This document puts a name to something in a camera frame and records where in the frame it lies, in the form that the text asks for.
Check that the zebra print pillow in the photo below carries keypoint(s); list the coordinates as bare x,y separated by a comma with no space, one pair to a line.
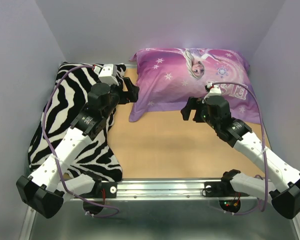
74,81

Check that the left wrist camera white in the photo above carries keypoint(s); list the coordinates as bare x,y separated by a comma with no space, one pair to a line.
108,75

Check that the purple pink princess pillowcase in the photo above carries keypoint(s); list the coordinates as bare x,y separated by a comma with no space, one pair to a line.
167,77

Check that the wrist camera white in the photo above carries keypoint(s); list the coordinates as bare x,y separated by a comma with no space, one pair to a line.
108,75
212,90

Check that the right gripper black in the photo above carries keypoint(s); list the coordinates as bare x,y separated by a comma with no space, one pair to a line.
194,103

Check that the aluminium mounting rail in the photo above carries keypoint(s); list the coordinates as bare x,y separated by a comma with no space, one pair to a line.
162,209

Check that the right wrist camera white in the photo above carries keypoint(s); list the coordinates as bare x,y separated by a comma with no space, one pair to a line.
212,90

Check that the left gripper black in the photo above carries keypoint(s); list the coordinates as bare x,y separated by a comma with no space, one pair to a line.
132,95

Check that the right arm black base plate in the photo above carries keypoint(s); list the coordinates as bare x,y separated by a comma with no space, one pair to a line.
220,189

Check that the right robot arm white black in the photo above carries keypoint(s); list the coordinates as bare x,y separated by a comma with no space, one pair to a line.
280,185

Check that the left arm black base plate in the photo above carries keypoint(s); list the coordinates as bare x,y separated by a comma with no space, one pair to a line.
109,189

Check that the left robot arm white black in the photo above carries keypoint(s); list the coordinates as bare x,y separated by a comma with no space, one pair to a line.
45,189

